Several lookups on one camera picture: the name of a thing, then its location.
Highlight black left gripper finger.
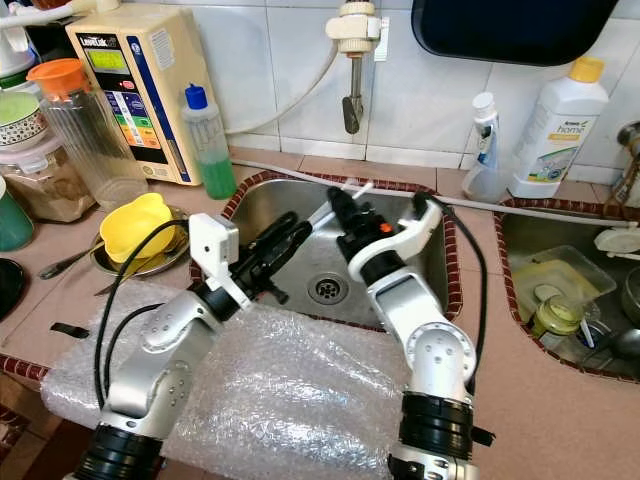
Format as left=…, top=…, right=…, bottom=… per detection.
left=255, top=218, right=310, bottom=253
left=268, top=228, right=314, bottom=269

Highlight steel plate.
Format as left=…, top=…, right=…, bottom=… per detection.
left=90, top=222, right=191, bottom=278

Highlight yellow plastic cup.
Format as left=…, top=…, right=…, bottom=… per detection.
left=100, top=192, right=176, bottom=264

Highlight steel spoon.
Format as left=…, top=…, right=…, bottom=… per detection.
left=95, top=265, right=176, bottom=298
left=40, top=240, right=103, bottom=281

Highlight white kitchen appliance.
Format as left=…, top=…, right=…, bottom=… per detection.
left=0, top=0, right=36, bottom=86

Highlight green liquid bottle blue cap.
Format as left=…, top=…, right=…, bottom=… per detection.
left=183, top=84, right=238, bottom=200

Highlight clear bubble wrap sheet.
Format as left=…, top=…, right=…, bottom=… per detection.
left=42, top=280, right=411, bottom=480

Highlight small white spray bottle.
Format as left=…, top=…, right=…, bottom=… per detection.
left=463, top=92, right=513, bottom=204

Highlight clear plastic food container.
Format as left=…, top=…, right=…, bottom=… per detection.
left=510, top=244, right=604, bottom=313

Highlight small black clip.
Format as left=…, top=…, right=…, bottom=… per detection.
left=49, top=322, right=92, bottom=340

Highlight clear pitcher orange lid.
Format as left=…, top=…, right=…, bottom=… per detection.
left=27, top=58, right=149, bottom=211

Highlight beige water ionizer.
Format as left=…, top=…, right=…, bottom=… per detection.
left=65, top=4, right=203, bottom=186

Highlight white home detergent bottle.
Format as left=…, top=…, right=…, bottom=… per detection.
left=507, top=56, right=611, bottom=200

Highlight clear jar brown contents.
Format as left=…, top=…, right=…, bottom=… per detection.
left=0, top=140, right=96, bottom=223

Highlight black hanging tray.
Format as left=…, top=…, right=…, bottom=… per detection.
left=410, top=0, right=621, bottom=68

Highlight teal plastic cup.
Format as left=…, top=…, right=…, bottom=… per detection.
left=0, top=180, right=35, bottom=253

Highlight black round lid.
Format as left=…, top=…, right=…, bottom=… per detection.
left=0, top=258, right=26, bottom=321

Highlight green patterned bowl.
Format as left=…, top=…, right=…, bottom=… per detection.
left=0, top=90, right=49, bottom=151

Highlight small steel bowl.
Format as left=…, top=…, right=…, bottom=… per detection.
left=620, top=263, right=640, bottom=329

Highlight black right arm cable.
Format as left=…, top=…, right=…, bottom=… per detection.
left=425, top=195, right=486, bottom=366

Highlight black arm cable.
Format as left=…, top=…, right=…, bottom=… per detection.
left=93, top=218, right=191, bottom=411
left=425, top=195, right=486, bottom=366

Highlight white wall faucet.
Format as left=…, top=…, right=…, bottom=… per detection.
left=325, top=0, right=391, bottom=136

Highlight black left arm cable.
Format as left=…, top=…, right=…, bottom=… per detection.
left=93, top=218, right=191, bottom=411

